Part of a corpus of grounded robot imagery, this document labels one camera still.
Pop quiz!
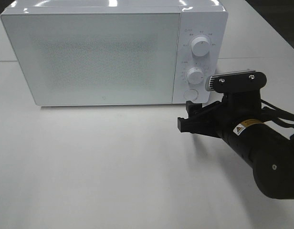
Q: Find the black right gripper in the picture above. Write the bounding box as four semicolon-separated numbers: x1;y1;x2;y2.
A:
177;72;267;142

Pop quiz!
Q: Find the white round door button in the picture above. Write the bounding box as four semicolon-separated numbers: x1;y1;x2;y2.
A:
184;89;199;101

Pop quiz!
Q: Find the white round knob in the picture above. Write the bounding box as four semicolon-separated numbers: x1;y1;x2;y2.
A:
190;34;211;57
186;67;204;84

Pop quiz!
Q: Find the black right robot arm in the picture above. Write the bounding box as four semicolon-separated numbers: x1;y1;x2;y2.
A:
178;70;294;199

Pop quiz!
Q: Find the white microwave oven body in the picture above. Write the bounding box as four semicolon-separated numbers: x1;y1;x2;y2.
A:
0;0;228;106

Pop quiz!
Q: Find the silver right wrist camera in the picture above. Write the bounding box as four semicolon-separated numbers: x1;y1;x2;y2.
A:
205;69;256;93

